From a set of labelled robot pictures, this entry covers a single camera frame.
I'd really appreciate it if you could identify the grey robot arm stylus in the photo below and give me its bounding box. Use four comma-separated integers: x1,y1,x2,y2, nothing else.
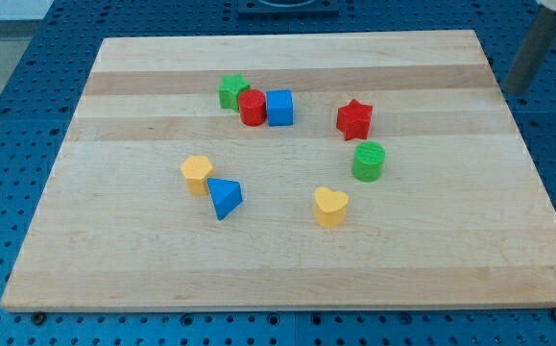
502,0,556,95

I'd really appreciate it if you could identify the yellow heart block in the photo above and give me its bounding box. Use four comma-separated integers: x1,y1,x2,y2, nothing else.
314,186,350,229

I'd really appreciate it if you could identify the blue triangle block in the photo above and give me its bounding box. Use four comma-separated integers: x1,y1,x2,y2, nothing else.
207,178,243,221

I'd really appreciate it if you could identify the red cylinder block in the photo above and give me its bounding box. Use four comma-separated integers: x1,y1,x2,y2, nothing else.
238,89,267,127

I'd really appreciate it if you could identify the blue cube block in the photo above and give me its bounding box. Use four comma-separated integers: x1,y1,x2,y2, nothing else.
266,89,294,126

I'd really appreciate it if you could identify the yellow hexagon block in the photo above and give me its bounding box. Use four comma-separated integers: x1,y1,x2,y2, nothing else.
181,156,214,196

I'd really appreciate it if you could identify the wooden board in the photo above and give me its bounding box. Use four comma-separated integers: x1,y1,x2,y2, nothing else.
0,30,556,312

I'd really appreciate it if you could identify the green cylinder block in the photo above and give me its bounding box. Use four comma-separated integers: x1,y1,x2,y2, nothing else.
351,141,386,183

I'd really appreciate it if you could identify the red star block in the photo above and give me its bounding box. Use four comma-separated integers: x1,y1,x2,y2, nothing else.
336,99,374,141

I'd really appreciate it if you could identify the green star block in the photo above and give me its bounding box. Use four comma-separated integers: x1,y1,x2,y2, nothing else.
218,73,251,111

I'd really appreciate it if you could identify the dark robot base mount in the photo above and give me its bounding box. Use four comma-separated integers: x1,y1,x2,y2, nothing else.
235,0,340,17

